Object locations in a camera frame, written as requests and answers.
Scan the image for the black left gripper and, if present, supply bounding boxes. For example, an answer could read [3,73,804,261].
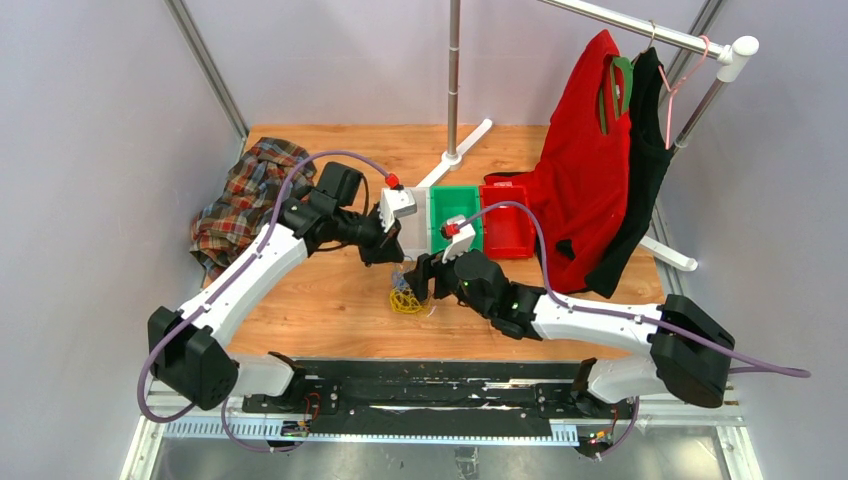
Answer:
[336,203,406,268]

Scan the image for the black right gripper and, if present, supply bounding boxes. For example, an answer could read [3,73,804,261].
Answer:
[405,240,493,320]

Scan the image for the yellow cable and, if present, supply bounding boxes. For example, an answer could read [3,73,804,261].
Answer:
[388,286,429,317]

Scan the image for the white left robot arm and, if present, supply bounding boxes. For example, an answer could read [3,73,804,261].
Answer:
[140,162,417,413]

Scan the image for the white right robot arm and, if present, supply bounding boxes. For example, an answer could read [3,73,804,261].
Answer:
[404,250,735,417]

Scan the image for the white plastic bin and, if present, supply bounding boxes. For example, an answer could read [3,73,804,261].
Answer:
[399,187,431,259]

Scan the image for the green plastic bin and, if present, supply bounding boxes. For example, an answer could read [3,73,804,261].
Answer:
[429,185,481,253]

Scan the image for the red plastic bin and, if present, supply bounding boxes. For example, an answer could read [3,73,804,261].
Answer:
[479,183,535,260]

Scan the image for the plaid shirt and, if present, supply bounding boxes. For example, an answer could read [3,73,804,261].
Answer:
[189,137,309,280]

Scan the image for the red sweater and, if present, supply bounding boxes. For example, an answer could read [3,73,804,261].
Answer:
[484,30,631,294]

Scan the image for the black garment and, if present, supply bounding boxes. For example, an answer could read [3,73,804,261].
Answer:
[585,47,673,299]

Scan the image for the green hanger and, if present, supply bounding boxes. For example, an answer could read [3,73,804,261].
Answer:
[598,55,633,135]

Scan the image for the pink hanger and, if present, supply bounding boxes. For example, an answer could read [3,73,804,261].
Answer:
[658,34,710,151]

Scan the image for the silver clothes rack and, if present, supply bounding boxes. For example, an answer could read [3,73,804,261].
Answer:
[415,0,761,273]

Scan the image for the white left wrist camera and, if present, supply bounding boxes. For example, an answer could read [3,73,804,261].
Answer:
[378,188,418,233]

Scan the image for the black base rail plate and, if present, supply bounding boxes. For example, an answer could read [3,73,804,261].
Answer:
[239,359,632,439]

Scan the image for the aluminium frame rail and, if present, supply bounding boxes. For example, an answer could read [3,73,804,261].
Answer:
[121,362,764,479]

